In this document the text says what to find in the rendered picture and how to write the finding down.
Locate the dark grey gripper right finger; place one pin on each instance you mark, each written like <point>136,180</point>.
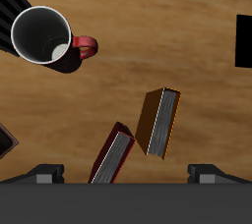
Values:
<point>203,173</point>

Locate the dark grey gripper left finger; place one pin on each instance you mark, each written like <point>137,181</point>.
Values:
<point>49,173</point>

